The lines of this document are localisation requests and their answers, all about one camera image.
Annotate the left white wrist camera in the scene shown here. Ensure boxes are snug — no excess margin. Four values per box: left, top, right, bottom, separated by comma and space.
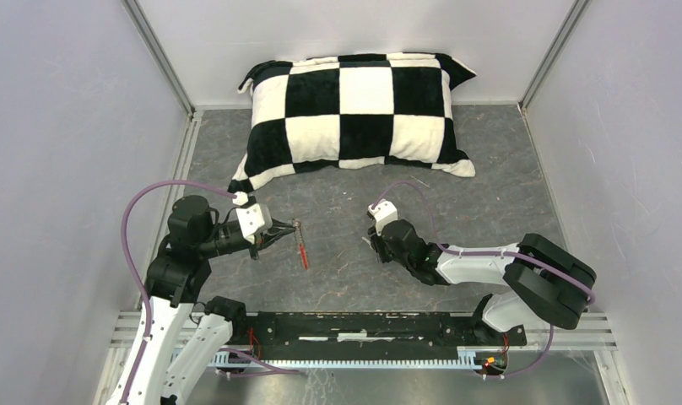
232, 192, 273, 244

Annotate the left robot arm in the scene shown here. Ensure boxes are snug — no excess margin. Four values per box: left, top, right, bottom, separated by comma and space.
108, 195, 295, 404

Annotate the black white checkered pillow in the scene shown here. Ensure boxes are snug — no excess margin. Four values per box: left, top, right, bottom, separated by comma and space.
228, 52, 475, 193

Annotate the metal keyring with red handle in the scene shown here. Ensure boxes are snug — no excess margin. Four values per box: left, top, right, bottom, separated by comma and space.
292, 219, 310, 270

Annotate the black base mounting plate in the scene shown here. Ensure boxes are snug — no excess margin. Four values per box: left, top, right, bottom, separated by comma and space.
228, 312, 528, 361

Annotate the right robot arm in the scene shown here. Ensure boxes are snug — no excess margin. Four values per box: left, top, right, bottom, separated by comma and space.
368, 219, 597, 344

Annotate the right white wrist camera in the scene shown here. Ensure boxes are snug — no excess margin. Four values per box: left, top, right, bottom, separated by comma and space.
367, 198, 398, 235

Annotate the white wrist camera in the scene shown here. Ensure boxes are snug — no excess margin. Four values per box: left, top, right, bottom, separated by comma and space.
367, 198, 398, 235
232, 192, 273, 244

